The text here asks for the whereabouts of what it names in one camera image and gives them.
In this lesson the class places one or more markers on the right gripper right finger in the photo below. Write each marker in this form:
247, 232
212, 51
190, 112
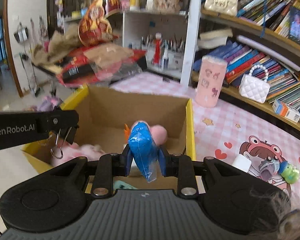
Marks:
180, 167

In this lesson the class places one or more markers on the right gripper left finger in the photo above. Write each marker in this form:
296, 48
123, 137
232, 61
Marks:
110, 166

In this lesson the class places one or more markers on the mint green stapler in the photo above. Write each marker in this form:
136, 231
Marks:
118, 184

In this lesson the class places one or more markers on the blue plastic packet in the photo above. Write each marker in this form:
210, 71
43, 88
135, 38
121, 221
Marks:
144, 150

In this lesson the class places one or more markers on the small pink plush toy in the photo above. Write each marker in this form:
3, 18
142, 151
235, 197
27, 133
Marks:
158, 132

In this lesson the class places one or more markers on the large pink plush pig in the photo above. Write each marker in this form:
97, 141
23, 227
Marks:
71, 151

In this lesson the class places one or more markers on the white charger cube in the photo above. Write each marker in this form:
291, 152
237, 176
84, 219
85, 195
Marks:
242, 163

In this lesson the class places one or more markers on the grey purple toy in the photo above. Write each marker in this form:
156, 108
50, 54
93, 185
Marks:
268, 168

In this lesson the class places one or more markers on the green frog toy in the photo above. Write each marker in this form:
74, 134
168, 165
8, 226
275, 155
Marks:
289, 172

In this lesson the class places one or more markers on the person's right hand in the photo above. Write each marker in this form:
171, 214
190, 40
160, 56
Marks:
286, 224

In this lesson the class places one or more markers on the purple backpack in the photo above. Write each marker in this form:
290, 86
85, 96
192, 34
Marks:
49, 103

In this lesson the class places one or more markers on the yellow cardboard box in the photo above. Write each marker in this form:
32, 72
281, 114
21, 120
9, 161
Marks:
107, 116

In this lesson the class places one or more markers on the pink printed desk mat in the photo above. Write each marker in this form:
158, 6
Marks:
221, 130

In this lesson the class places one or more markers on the brown blanket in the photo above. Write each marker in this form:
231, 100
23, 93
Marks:
59, 46

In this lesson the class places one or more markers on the pink sticker cylinder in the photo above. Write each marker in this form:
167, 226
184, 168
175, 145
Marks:
211, 77

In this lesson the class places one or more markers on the black long box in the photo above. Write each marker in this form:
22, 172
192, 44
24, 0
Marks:
77, 72

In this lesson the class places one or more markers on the clear plastic bag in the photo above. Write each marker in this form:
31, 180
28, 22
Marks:
110, 62

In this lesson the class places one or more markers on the white quilted pearl purse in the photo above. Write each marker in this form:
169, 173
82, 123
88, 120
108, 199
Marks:
254, 88

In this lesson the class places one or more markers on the orange blue medicine box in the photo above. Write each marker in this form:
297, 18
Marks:
282, 109

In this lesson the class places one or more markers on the white cubby shelf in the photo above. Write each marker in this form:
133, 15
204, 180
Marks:
138, 32

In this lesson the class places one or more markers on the white rolled paper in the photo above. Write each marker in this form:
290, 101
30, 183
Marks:
268, 51

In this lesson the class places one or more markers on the wooden bookshelf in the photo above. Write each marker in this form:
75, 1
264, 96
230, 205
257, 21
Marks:
257, 20

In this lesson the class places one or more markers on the cream quilted purse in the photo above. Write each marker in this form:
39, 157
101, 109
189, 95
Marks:
229, 7

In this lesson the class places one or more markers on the photo card on shelf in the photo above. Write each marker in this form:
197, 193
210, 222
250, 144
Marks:
294, 22

